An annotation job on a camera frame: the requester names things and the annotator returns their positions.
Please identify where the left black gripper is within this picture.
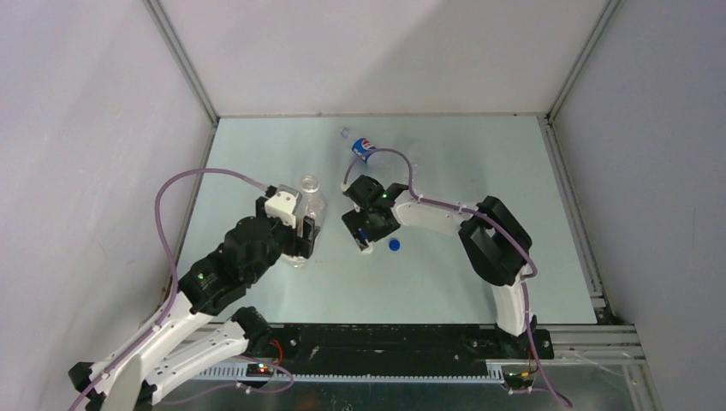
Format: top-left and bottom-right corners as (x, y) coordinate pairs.
(247, 196), (319, 283)

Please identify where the clear bottle with yellow label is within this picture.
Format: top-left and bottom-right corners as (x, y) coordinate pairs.
(283, 175), (326, 269)

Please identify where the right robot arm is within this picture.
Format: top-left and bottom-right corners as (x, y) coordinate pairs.
(342, 176), (540, 359)

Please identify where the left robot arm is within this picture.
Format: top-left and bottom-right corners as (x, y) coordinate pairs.
(68, 186), (319, 410)

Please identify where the Pepsi labelled clear bottle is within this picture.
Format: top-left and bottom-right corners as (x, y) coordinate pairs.
(339, 128), (395, 180)

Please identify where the clear unlabelled plastic bottle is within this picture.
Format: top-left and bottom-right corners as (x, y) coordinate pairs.
(402, 140), (424, 188)

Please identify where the left controller board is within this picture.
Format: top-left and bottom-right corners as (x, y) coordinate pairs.
(245, 362), (277, 378)

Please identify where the controller board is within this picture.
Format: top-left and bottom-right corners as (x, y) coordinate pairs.
(502, 372), (537, 395)
(245, 362), (277, 378)

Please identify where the right controller board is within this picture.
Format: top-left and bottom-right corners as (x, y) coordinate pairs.
(502, 372), (537, 395)

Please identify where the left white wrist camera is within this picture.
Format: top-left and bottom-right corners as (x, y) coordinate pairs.
(264, 185), (301, 229)

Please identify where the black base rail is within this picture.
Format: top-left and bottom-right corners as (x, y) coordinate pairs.
(247, 323), (554, 376)

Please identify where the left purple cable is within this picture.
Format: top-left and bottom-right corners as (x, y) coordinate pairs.
(68, 167), (296, 411)

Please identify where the white slotted cable duct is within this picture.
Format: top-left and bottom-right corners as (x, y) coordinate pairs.
(192, 361), (504, 384)

